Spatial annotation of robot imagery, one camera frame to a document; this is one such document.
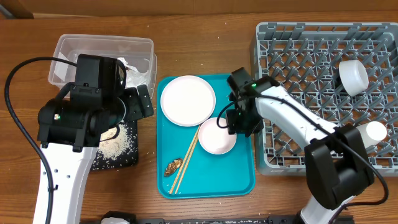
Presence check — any wooden chopstick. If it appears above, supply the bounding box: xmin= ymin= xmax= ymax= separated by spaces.
xmin=169 ymin=126 xmax=200 ymax=195
xmin=174 ymin=133 xmax=200 ymax=195

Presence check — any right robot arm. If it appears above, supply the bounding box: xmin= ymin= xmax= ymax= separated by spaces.
xmin=222 ymin=72 xmax=386 ymax=223

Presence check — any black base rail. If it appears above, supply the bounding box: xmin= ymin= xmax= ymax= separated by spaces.
xmin=99 ymin=211 xmax=299 ymax=224

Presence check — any clear plastic bin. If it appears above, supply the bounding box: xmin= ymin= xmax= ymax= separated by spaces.
xmin=53 ymin=34 xmax=157 ymax=96

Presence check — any large white plate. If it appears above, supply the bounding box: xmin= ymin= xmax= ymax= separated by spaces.
xmin=160 ymin=75 xmax=216 ymax=127

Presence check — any small white cup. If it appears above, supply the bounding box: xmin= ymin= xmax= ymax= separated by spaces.
xmin=356 ymin=121 xmax=387 ymax=148

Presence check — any white napkin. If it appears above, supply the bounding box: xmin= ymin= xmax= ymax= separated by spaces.
xmin=118 ymin=57 xmax=150 ymax=88

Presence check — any pink bowl with crumbs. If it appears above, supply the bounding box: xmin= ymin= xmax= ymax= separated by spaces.
xmin=198 ymin=117 xmax=237 ymax=155

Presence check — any grey dish rack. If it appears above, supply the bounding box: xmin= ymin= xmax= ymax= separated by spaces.
xmin=251 ymin=22 xmax=397 ymax=177

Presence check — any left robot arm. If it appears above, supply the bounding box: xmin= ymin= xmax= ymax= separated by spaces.
xmin=44 ymin=122 xmax=139 ymax=223

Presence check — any black tray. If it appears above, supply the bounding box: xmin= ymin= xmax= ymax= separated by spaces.
xmin=91 ymin=121 xmax=139 ymax=171

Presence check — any teal plastic tray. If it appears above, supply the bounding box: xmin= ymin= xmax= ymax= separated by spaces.
xmin=155 ymin=73 xmax=256 ymax=200

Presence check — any pile of white rice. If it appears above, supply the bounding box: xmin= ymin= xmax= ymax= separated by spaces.
xmin=98 ymin=124 xmax=132 ymax=161

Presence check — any brown food scrap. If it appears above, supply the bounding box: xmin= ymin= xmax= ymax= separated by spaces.
xmin=164 ymin=158 xmax=183 ymax=177

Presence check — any grey-green ceramic bowl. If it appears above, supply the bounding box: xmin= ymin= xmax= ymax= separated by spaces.
xmin=338 ymin=60 xmax=369 ymax=96

